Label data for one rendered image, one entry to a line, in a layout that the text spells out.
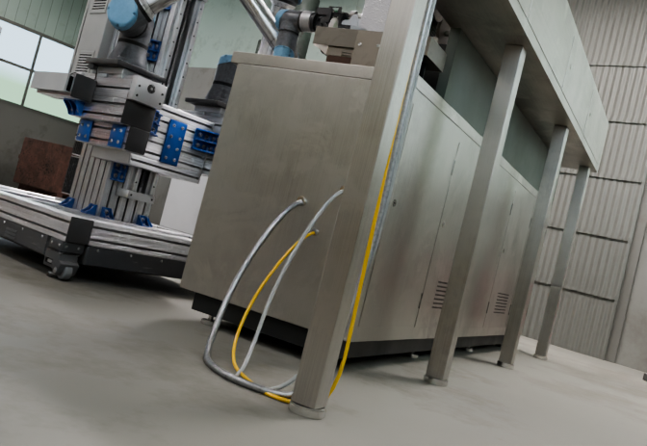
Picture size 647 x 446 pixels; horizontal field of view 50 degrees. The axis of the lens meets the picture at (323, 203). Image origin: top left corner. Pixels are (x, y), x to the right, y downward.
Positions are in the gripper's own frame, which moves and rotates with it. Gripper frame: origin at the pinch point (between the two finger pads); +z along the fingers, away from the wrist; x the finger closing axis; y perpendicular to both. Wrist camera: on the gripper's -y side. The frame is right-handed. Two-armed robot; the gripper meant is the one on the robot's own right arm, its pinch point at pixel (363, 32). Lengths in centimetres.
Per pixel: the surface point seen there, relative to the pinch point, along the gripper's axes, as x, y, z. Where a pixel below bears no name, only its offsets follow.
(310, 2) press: 351, 145, -252
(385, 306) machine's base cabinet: -6, -88, 34
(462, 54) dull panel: 8.7, -1.5, 34.0
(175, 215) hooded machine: 370, -87, -362
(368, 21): -0.3, 3.8, 1.1
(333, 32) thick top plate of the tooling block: -19.9, -7.7, 0.3
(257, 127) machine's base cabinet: -26, -43, -15
